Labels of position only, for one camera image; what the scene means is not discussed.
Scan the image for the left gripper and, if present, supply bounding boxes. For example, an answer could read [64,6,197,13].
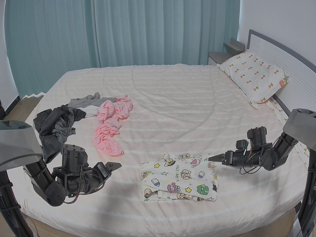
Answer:
[95,161,122,183]

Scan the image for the grey white bedside table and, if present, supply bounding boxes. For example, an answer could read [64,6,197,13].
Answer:
[208,38,245,66]

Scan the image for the white printed pyjama top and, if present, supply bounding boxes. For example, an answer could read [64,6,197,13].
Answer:
[141,153,219,202]

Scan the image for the bed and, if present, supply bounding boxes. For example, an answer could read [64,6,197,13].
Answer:
[11,29,316,237]

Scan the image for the pink garment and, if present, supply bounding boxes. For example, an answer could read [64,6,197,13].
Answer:
[94,95,134,157]

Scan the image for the grey garment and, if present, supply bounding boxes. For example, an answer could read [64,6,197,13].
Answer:
[68,92,117,117]

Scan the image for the black garment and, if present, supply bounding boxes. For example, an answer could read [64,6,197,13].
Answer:
[33,104,87,164]

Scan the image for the white printed pillow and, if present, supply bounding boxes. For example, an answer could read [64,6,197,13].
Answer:
[217,50,290,109]

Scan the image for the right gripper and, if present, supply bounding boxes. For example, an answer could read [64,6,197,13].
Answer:
[209,150,248,168]

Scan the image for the black cable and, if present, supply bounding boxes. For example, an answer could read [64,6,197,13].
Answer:
[63,194,82,205]
[238,166,260,175]

